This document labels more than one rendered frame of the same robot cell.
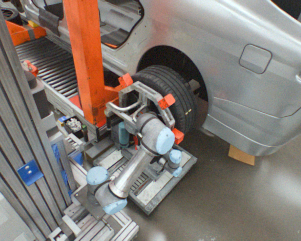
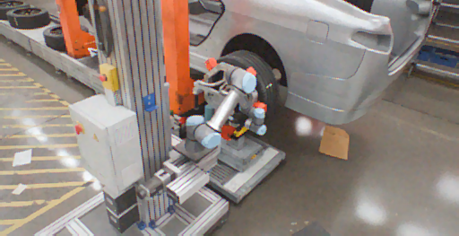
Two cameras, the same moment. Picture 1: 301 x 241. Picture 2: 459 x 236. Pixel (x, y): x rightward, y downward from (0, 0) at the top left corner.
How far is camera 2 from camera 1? 106 cm
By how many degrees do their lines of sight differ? 13
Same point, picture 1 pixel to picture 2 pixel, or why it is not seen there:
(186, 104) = (266, 78)
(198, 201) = (289, 190)
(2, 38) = not seen: outside the picture
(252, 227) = (347, 211)
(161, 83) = (243, 61)
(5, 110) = (146, 45)
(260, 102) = (328, 67)
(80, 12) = (175, 4)
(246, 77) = (314, 48)
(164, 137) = (248, 77)
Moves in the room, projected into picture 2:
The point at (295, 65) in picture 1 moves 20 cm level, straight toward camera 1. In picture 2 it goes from (346, 30) to (336, 38)
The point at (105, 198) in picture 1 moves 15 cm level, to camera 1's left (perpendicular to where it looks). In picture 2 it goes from (203, 132) to (179, 130)
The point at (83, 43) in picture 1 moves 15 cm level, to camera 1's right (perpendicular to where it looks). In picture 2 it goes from (176, 30) to (194, 31)
